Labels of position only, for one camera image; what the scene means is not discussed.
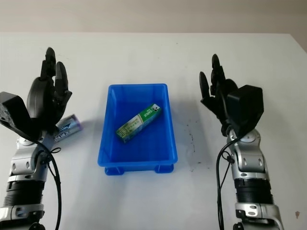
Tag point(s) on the silver purple toothpaste box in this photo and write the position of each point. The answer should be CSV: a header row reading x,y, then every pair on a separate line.
x,y
69,127

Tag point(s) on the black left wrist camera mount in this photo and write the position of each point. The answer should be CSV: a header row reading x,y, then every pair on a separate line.
x,y
14,115

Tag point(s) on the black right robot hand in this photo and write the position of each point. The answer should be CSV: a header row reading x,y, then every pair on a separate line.
x,y
219,95

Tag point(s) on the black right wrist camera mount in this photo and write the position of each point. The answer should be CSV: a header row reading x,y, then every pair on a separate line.
x,y
249,105

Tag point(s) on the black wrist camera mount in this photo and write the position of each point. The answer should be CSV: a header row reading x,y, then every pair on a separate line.
x,y
14,115
249,105

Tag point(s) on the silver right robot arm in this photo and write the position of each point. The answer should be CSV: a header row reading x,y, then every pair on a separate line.
x,y
251,172

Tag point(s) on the green rectangular box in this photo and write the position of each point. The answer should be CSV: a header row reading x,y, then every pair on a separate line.
x,y
139,122

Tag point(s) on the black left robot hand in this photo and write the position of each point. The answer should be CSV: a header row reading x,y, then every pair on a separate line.
x,y
39,100

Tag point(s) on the blue plastic tray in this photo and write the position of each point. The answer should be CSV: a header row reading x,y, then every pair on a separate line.
x,y
139,148

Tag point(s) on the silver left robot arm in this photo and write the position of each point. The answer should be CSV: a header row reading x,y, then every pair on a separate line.
x,y
24,175

